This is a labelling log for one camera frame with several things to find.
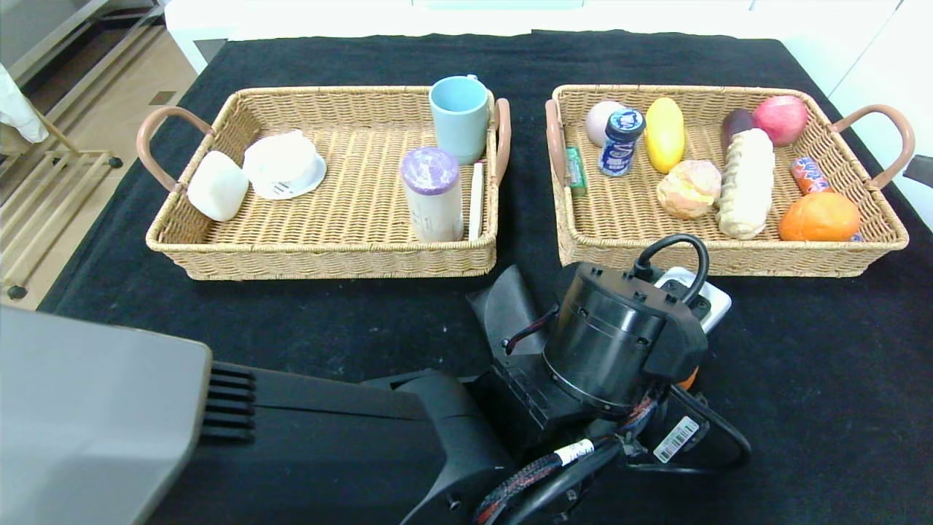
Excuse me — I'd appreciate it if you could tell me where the white pen pink cap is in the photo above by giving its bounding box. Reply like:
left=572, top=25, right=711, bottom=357
left=469, top=162, right=485, bottom=241

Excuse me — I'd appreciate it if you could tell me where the red apple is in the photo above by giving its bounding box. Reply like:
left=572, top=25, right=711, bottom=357
left=752, top=96, right=809, bottom=147

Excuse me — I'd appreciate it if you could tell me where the grey low shelf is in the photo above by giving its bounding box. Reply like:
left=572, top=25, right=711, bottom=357
left=0, top=0, right=167, bottom=90

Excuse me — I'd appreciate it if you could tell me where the black glasses case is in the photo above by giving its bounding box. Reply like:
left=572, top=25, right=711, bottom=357
left=466, top=265, right=563, bottom=359

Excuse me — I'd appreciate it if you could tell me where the light blue mug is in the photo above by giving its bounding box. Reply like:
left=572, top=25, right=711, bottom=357
left=427, top=75, right=491, bottom=166

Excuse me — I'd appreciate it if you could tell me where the orange red candy pack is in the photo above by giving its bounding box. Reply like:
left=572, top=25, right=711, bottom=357
left=790, top=157, right=865, bottom=243

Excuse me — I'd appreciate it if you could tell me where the white table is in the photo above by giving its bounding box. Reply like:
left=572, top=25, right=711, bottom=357
left=164, top=0, right=784, bottom=74

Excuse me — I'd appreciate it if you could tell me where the purple topped bag roll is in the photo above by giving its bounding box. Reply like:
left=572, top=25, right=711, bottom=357
left=401, top=147, right=465, bottom=243

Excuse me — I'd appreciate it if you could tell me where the green gum pack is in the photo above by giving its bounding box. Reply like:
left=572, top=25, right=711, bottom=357
left=565, top=147, right=588, bottom=198

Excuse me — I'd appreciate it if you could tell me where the wicker basket holding mug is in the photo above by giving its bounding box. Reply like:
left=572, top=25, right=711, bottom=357
left=136, top=85, right=512, bottom=281

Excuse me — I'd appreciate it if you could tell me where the thick black camera cable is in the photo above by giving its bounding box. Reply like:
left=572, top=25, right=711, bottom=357
left=628, top=233, right=753, bottom=476

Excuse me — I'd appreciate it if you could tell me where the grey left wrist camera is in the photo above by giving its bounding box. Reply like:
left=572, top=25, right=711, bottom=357
left=652, top=266, right=733, bottom=336

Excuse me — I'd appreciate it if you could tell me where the white soap bar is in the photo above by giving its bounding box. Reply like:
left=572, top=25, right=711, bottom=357
left=187, top=150, right=250, bottom=223

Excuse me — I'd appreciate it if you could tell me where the purple eggplant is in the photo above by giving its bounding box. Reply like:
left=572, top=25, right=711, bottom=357
left=721, top=109, right=755, bottom=150

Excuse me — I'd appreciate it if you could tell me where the pale pink egg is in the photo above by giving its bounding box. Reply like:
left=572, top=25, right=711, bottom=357
left=585, top=101, right=626, bottom=149

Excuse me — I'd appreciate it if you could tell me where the ridged long bread loaf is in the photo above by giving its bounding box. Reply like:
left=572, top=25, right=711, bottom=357
left=715, top=128, right=776, bottom=241

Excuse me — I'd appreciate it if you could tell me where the yellow mango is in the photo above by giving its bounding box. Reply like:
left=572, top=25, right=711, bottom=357
left=644, top=97, right=687, bottom=174

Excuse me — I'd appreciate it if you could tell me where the blue gum bottle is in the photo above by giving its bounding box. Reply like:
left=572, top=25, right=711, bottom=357
left=598, top=108, right=647, bottom=178

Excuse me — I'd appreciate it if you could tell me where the wooden wheeled rack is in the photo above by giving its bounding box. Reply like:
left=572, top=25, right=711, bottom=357
left=0, top=109, right=123, bottom=301

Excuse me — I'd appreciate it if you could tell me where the plain orange fruit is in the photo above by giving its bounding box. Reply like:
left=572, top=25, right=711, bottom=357
left=778, top=192, right=862, bottom=243

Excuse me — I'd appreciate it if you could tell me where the wicker basket holding food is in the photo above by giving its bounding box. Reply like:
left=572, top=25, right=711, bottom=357
left=544, top=84, right=916, bottom=278

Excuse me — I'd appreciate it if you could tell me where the white round lid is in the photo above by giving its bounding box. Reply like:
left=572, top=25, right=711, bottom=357
left=243, top=130, right=327, bottom=201

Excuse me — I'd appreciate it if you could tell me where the white hanging cloth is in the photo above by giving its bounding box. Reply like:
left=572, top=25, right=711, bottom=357
left=0, top=64, right=49, bottom=144

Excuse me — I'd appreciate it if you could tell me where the round cream puff bun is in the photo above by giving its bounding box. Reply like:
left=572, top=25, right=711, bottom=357
left=657, top=160, right=723, bottom=221

